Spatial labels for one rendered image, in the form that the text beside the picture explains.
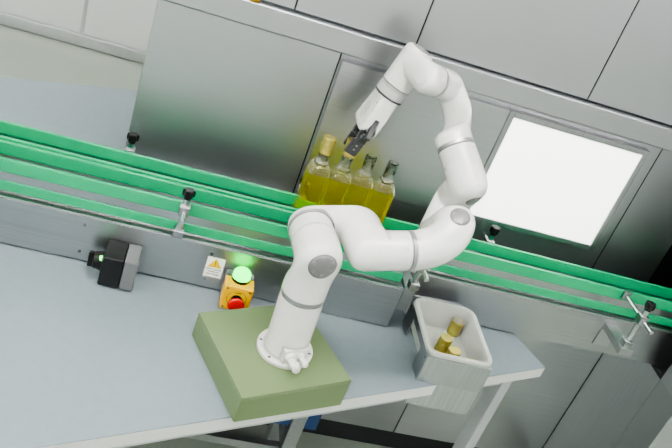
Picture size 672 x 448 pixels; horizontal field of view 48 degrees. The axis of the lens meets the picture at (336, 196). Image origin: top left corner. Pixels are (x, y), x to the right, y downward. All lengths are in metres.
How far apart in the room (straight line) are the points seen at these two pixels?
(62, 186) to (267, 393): 0.67
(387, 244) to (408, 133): 0.55
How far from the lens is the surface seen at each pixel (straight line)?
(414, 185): 2.10
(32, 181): 1.85
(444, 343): 1.96
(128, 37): 5.12
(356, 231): 1.55
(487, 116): 2.05
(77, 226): 1.86
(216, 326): 1.71
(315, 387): 1.64
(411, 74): 1.76
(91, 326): 1.74
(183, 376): 1.67
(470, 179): 1.66
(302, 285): 1.53
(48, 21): 5.19
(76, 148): 1.97
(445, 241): 1.57
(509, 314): 2.19
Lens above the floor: 1.88
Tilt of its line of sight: 27 degrees down
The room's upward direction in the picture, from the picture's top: 21 degrees clockwise
